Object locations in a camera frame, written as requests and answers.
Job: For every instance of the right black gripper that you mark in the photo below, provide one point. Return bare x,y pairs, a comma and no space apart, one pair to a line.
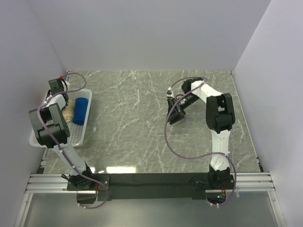
176,116

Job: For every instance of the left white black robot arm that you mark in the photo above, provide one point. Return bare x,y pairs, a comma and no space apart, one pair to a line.
51,130

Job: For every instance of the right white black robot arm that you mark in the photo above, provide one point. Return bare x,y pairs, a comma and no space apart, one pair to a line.
220,118

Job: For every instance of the rolled beige towel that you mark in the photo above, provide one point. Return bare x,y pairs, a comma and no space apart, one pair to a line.
68,111

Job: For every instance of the rolled blue towel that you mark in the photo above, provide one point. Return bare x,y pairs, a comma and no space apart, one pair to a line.
80,109

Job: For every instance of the white plastic basket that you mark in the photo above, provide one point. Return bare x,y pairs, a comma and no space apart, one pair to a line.
77,132

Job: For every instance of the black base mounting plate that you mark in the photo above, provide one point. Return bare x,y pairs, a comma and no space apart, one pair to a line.
160,185

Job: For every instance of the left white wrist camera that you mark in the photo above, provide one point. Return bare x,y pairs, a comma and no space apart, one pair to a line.
66,83

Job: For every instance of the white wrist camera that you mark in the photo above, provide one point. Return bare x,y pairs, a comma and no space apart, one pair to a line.
66,83
170,93

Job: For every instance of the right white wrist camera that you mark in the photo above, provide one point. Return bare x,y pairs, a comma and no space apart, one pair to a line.
170,93

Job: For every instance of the aluminium rail frame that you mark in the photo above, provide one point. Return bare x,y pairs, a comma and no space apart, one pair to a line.
125,135

